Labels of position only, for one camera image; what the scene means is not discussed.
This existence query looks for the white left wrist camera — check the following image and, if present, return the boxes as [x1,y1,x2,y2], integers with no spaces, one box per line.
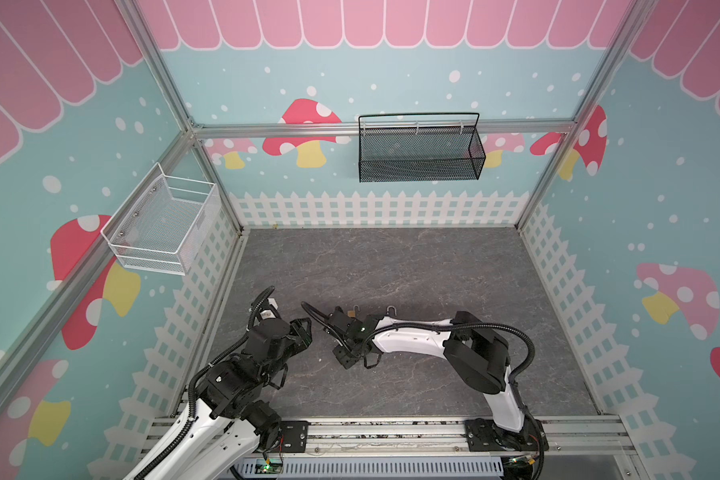
[254,297,280,322]

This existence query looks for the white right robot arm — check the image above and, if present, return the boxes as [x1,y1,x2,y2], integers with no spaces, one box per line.
[319,308,536,437]

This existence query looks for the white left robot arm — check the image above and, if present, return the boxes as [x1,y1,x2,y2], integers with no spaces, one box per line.
[125,298,312,479]

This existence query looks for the black wire basket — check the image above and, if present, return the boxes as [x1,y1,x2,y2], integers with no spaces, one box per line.
[357,112,487,183]

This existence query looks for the white wire basket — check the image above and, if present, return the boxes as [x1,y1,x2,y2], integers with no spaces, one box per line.
[101,164,221,276]

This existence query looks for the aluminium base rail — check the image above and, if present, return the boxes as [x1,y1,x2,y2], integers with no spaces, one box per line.
[137,416,637,480]

